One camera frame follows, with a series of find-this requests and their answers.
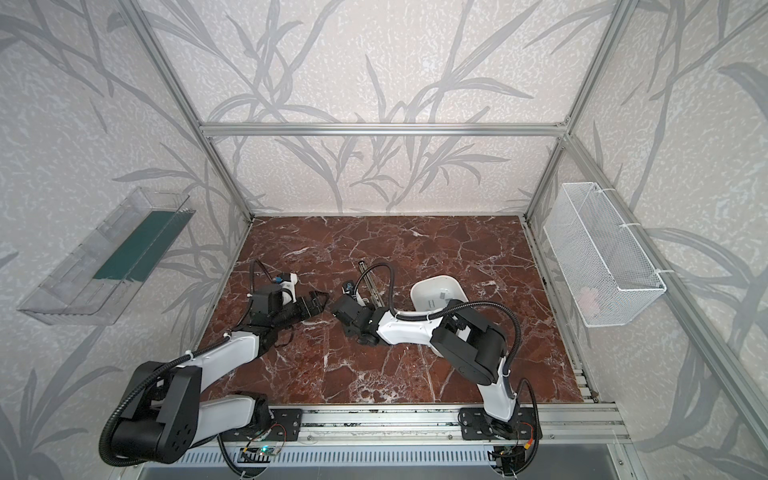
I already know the white wire mesh basket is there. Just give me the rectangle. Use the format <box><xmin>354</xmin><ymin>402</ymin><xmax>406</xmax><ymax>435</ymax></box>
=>
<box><xmin>544</xmin><ymin>182</ymin><xmax>667</xmax><ymax>328</ymax></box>

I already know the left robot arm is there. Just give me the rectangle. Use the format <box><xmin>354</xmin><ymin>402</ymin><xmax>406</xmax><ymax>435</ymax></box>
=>
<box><xmin>98</xmin><ymin>273</ymin><xmax>330</xmax><ymax>467</ymax></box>

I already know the aluminium front rail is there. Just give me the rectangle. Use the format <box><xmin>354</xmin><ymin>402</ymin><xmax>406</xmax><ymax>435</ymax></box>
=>
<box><xmin>125</xmin><ymin>404</ymin><xmax>631</xmax><ymax>449</ymax></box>

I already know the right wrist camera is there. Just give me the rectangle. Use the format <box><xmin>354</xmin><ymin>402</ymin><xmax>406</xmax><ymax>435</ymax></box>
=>
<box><xmin>342</xmin><ymin>281</ymin><xmax>357</xmax><ymax>298</ymax></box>

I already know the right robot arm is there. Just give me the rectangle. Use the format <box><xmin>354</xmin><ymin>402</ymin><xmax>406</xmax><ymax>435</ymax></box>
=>
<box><xmin>331</xmin><ymin>262</ymin><xmax>538</xmax><ymax>443</ymax></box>

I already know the clear plastic wall bin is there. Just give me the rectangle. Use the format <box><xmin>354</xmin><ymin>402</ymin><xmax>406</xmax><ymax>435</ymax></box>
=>
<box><xmin>18</xmin><ymin>187</ymin><xmax>195</xmax><ymax>326</ymax></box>

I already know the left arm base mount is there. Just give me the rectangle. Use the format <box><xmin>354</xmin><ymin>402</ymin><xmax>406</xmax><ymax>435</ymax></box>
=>
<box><xmin>236</xmin><ymin>408</ymin><xmax>303</xmax><ymax>443</ymax></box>

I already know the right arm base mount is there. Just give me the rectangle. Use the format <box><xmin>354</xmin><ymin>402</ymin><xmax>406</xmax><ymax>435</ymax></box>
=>
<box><xmin>458</xmin><ymin>406</ymin><xmax>542</xmax><ymax>441</ymax></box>

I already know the white plastic tray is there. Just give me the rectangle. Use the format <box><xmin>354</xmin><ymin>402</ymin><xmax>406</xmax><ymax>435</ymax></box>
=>
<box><xmin>410</xmin><ymin>275</ymin><xmax>468</xmax><ymax>312</ymax></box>

